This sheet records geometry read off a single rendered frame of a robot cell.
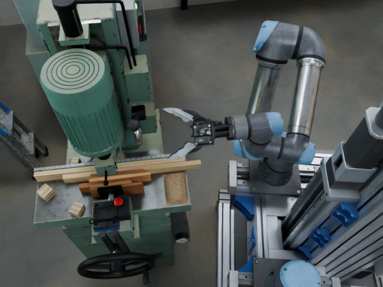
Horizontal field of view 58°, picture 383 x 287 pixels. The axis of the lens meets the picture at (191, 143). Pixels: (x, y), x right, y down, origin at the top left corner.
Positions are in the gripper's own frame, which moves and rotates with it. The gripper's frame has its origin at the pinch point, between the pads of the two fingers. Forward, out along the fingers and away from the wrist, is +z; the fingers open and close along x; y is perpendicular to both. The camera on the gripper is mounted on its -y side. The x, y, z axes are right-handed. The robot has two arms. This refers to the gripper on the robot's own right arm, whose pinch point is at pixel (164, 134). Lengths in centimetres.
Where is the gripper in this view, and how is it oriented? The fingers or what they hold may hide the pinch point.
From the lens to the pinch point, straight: 104.9
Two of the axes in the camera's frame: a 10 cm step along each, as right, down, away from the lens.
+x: 0.8, 9.8, 1.8
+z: -9.9, 1.0, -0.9
